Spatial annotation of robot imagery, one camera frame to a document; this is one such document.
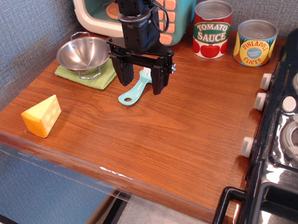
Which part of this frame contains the white stove knob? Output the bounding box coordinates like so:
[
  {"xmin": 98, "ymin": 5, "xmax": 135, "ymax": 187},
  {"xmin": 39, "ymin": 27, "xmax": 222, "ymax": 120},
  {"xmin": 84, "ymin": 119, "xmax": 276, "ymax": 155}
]
[
  {"xmin": 241, "ymin": 136, "xmax": 255, "ymax": 158},
  {"xmin": 260, "ymin": 73, "xmax": 273, "ymax": 91},
  {"xmin": 254, "ymin": 92, "xmax": 267, "ymax": 111}
]

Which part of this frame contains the teal dish brush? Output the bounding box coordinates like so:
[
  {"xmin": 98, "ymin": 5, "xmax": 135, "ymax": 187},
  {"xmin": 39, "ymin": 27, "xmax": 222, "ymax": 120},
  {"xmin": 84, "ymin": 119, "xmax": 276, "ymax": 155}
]
[{"xmin": 118, "ymin": 67, "xmax": 152, "ymax": 106}]

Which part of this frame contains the toy microwave oven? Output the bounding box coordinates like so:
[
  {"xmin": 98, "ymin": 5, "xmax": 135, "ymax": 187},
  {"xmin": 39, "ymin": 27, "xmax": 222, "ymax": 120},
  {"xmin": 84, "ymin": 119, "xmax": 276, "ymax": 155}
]
[{"xmin": 73, "ymin": 0, "xmax": 197, "ymax": 46}]

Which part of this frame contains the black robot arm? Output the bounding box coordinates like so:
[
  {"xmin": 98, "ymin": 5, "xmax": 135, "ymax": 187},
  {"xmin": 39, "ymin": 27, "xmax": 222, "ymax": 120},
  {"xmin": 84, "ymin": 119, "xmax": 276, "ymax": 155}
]
[{"xmin": 107, "ymin": 0, "xmax": 176, "ymax": 95}]

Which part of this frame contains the pineapple slices can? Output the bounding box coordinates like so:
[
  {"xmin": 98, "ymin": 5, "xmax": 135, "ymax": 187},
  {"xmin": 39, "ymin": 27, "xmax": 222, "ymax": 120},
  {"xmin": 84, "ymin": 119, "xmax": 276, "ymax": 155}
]
[{"xmin": 233, "ymin": 19, "xmax": 278, "ymax": 67}]

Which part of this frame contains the green cloth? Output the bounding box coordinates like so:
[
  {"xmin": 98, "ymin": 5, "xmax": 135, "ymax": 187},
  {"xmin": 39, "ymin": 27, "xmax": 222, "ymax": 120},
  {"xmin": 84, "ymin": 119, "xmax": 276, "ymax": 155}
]
[{"xmin": 54, "ymin": 59, "xmax": 117, "ymax": 90}]

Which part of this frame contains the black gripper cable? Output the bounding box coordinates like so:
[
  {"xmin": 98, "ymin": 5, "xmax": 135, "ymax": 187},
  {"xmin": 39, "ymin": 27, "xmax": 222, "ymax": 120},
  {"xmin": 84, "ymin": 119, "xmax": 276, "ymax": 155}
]
[{"xmin": 147, "ymin": 0, "xmax": 171, "ymax": 34}]

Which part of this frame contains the tomato sauce can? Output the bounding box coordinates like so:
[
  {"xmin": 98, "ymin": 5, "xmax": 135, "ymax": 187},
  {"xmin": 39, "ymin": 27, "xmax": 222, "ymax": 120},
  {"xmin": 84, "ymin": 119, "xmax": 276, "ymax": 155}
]
[{"xmin": 192, "ymin": 0, "xmax": 233, "ymax": 59}]

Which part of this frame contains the steel colander bowl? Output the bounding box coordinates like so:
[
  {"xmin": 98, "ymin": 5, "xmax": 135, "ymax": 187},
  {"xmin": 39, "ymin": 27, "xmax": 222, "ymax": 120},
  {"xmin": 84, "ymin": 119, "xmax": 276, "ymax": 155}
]
[{"xmin": 56, "ymin": 32, "xmax": 110, "ymax": 80}]

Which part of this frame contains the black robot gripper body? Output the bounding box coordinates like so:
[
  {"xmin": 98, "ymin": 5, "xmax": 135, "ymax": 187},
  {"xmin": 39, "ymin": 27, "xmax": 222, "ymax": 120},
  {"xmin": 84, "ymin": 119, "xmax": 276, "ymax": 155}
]
[{"xmin": 107, "ymin": 6, "xmax": 176, "ymax": 74}]

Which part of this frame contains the yellow cheese wedge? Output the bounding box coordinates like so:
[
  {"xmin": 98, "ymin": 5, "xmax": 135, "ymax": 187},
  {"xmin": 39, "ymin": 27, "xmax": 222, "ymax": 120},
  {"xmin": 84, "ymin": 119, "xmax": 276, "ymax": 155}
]
[{"xmin": 21, "ymin": 95, "xmax": 61, "ymax": 138}]

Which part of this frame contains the black toy stove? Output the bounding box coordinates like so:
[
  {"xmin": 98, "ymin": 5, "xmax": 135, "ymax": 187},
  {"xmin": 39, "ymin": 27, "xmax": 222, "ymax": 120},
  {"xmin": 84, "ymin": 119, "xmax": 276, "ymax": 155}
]
[{"xmin": 212, "ymin": 29, "xmax": 298, "ymax": 224}]

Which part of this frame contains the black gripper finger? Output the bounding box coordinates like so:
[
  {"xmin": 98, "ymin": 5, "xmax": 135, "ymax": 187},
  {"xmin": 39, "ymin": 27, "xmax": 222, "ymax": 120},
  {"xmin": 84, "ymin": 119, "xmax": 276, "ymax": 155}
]
[
  {"xmin": 151, "ymin": 65, "xmax": 170, "ymax": 95},
  {"xmin": 110, "ymin": 53, "xmax": 134, "ymax": 86}
]

